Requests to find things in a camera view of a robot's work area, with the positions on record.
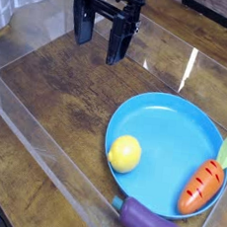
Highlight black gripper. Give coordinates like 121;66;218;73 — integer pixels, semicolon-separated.
73;0;145;66

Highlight yellow toy lemon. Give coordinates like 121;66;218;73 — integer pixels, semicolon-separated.
107;134;142;173

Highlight blue round plate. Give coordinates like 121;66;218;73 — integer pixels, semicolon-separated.
105;92;223;220

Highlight orange toy carrot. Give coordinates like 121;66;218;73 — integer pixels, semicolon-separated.
177;137;227;214

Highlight purple toy eggplant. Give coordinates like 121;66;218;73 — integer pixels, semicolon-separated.
112;196;179;227

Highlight clear acrylic enclosure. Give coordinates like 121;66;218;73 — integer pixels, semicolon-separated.
0;0;227;227

